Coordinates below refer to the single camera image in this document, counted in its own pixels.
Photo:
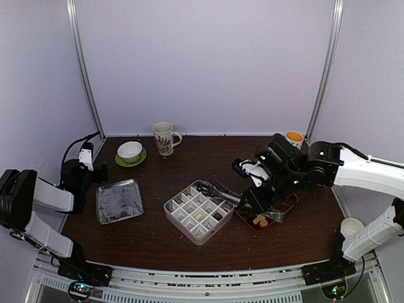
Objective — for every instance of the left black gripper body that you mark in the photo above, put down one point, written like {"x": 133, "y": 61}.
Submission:
{"x": 98, "y": 177}

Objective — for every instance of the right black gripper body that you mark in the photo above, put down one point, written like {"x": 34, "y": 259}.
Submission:
{"x": 266, "y": 202}

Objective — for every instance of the bunny print tin lid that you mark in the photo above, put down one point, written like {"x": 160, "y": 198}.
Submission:
{"x": 119, "y": 201}

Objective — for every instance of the metal tongs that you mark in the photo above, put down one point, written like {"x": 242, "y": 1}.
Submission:
{"x": 214, "y": 189}

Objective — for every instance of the white divided tin box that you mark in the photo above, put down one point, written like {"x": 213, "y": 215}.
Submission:
{"x": 181, "y": 211}

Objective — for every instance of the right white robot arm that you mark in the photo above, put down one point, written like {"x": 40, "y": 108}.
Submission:
{"x": 280, "y": 168}

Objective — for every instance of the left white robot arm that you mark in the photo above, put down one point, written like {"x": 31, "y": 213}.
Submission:
{"x": 24, "y": 194}

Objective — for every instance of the red chocolate tray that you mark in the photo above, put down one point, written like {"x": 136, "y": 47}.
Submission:
{"x": 275, "y": 214}

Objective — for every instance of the tan chocolate in box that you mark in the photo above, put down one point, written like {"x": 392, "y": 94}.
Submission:
{"x": 199, "y": 216}

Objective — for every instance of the white bowl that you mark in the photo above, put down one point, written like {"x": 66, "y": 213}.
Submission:
{"x": 130, "y": 149}

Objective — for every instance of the green saucer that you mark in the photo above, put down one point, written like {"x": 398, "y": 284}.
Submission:
{"x": 131, "y": 162}

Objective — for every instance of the yellow interior mug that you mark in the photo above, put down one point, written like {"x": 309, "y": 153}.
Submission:
{"x": 295, "y": 139}

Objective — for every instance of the tall coral print mug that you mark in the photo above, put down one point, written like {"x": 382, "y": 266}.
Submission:
{"x": 166, "y": 138}

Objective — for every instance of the white bowl off table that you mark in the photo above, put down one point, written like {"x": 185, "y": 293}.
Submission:
{"x": 349, "y": 226}

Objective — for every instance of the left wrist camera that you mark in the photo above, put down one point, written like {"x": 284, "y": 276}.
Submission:
{"x": 86, "y": 155}

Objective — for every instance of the front metal rail base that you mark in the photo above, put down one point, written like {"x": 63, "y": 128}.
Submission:
{"x": 285, "y": 284}

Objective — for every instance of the right aluminium frame post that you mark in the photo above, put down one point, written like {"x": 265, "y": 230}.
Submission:
{"x": 333, "y": 40}

